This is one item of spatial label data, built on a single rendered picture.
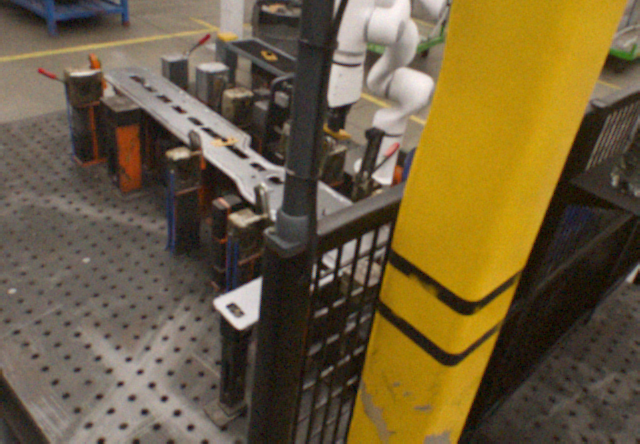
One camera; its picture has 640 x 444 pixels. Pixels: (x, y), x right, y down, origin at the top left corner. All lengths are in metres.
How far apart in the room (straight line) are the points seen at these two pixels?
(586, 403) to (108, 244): 1.42
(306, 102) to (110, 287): 1.37
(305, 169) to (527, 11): 0.19
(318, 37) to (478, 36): 0.12
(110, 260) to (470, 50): 1.49
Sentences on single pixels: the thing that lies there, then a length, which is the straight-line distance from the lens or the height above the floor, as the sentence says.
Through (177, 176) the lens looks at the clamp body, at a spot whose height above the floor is 0.98.
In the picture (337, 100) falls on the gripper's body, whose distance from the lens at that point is 1.26.
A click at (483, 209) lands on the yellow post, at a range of 0.45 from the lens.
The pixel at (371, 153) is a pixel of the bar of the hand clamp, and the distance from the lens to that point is 1.49.
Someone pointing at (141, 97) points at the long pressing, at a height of 1.00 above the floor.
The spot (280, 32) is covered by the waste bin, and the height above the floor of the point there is 0.58.
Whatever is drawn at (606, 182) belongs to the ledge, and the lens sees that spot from 0.98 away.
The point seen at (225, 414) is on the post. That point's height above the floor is 0.71.
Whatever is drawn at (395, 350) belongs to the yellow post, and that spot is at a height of 1.40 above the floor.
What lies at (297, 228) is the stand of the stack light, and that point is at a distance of 0.43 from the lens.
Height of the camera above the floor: 1.82
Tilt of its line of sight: 30 degrees down
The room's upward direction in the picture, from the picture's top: 9 degrees clockwise
